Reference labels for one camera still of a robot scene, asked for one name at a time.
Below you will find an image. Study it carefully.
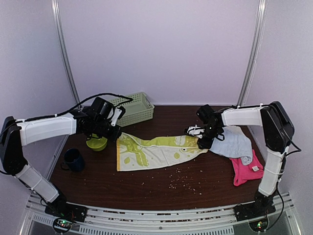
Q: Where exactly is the aluminium front rail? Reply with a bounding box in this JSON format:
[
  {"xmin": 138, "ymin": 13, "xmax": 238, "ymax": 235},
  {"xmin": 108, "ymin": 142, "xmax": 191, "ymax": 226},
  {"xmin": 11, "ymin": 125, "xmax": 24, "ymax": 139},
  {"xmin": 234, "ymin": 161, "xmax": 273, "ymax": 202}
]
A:
[{"xmin": 19, "ymin": 192, "xmax": 301, "ymax": 235}]

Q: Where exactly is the aluminium frame post left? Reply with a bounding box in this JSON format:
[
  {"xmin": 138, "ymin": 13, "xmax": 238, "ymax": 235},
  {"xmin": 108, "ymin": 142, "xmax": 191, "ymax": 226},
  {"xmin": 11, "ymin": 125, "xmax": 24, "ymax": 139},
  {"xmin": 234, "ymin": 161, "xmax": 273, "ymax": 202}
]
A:
[{"xmin": 51, "ymin": 0, "xmax": 80, "ymax": 104}]

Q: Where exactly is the green patterned towel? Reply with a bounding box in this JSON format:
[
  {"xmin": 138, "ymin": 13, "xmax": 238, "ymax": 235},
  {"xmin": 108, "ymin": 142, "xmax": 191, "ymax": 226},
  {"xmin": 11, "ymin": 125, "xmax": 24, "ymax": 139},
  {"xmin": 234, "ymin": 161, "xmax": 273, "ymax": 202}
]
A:
[{"xmin": 116, "ymin": 133, "xmax": 208, "ymax": 171}]

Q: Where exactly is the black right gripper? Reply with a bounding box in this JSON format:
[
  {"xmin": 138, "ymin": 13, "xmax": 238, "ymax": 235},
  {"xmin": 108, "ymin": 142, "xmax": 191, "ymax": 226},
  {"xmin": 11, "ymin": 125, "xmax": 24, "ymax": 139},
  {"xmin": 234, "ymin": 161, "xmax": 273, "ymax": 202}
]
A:
[{"xmin": 197, "ymin": 125, "xmax": 222, "ymax": 149}]

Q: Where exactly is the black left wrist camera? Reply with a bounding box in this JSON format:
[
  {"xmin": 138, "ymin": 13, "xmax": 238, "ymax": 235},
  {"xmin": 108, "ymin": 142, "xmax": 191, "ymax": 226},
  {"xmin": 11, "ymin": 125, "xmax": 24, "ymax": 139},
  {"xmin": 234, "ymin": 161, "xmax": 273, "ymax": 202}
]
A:
[{"xmin": 90, "ymin": 97, "xmax": 114, "ymax": 121}]

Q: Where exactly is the light blue towel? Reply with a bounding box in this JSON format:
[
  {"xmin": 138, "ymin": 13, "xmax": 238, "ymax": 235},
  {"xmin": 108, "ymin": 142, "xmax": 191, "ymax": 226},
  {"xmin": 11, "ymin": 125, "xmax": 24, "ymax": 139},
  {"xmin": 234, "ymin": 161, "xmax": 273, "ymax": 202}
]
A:
[{"xmin": 209, "ymin": 126, "xmax": 253, "ymax": 165}]

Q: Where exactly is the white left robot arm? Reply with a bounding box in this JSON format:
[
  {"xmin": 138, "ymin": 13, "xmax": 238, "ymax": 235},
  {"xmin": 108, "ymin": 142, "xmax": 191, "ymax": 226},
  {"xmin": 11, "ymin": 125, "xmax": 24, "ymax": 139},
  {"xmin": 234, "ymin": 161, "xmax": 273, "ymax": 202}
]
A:
[{"xmin": 0, "ymin": 109, "xmax": 124, "ymax": 217}]

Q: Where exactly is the aluminium frame post right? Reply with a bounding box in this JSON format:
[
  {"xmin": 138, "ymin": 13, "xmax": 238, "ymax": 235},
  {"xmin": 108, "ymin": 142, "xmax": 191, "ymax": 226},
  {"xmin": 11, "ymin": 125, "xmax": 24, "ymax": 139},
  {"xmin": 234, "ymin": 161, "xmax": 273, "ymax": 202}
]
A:
[{"xmin": 237, "ymin": 0, "xmax": 268, "ymax": 106}]

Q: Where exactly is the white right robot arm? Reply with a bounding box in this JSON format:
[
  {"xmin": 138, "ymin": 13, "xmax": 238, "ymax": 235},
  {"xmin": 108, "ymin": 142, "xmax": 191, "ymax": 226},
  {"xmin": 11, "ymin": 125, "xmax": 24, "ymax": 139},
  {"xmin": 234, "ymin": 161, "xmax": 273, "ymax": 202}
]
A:
[{"xmin": 184, "ymin": 101, "xmax": 295, "ymax": 197}]

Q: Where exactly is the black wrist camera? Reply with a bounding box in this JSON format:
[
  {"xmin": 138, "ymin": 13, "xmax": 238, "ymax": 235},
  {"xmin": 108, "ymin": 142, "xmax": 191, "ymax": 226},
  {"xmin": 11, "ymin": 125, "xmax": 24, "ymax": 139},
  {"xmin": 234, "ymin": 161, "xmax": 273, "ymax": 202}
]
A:
[
  {"xmin": 196, "ymin": 104, "xmax": 215, "ymax": 124},
  {"xmin": 90, "ymin": 97, "xmax": 114, "ymax": 121}
]

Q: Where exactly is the pale green plastic basket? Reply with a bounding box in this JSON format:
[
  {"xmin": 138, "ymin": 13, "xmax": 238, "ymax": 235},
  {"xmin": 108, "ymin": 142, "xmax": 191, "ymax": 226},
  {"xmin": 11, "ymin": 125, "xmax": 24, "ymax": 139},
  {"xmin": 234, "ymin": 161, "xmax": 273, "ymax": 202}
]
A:
[{"xmin": 105, "ymin": 92, "xmax": 154, "ymax": 127}]

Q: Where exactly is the aluminium frame post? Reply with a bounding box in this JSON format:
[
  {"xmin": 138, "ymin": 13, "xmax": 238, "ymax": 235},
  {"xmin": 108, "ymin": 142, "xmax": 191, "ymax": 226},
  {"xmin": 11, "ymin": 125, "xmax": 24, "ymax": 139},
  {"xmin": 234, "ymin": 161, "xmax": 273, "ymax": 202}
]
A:
[
  {"xmin": 51, "ymin": 0, "xmax": 80, "ymax": 104},
  {"xmin": 237, "ymin": 0, "xmax": 268, "ymax": 106}
]

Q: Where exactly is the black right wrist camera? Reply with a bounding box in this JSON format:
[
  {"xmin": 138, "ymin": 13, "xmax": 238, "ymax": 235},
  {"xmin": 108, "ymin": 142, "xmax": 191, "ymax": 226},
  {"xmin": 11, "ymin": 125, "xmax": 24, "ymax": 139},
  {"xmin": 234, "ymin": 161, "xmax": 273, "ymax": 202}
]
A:
[{"xmin": 196, "ymin": 104, "xmax": 215, "ymax": 124}]

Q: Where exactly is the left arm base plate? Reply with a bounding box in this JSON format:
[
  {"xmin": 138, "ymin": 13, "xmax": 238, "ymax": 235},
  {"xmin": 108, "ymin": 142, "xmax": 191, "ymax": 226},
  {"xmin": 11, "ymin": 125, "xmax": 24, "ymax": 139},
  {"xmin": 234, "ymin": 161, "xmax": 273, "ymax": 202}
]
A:
[{"xmin": 45, "ymin": 203, "xmax": 88, "ymax": 222}]

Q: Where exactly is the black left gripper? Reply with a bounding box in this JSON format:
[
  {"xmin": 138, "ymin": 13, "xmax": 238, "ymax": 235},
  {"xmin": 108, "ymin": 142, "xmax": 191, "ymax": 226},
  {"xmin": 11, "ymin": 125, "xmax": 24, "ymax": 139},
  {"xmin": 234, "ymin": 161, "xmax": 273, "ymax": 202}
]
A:
[{"xmin": 93, "ymin": 118, "xmax": 123, "ymax": 142}]

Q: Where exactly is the lime green bowl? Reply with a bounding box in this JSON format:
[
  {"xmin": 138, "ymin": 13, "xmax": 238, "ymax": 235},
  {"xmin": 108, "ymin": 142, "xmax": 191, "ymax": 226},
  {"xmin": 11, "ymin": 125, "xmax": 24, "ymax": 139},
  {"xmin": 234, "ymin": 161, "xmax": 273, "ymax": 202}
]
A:
[{"xmin": 86, "ymin": 138, "xmax": 108, "ymax": 152}]

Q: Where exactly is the pink towel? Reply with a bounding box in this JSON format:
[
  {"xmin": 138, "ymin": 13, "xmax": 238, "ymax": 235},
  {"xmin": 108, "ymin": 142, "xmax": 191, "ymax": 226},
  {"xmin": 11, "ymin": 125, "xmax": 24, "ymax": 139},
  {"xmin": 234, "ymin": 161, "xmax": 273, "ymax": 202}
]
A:
[{"xmin": 230, "ymin": 149, "xmax": 264, "ymax": 186}]

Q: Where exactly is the dark blue mug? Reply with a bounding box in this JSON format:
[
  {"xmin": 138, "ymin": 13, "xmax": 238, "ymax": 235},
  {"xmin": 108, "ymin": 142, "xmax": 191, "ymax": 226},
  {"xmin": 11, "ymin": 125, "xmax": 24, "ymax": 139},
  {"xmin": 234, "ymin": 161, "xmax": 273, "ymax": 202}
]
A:
[{"xmin": 61, "ymin": 148, "xmax": 85, "ymax": 172}]

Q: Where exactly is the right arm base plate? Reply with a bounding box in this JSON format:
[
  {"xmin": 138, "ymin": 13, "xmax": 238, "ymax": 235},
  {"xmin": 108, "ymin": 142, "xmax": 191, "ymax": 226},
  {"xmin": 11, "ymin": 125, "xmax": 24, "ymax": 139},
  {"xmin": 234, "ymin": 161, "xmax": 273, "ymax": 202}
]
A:
[{"xmin": 233, "ymin": 202, "xmax": 276, "ymax": 221}]

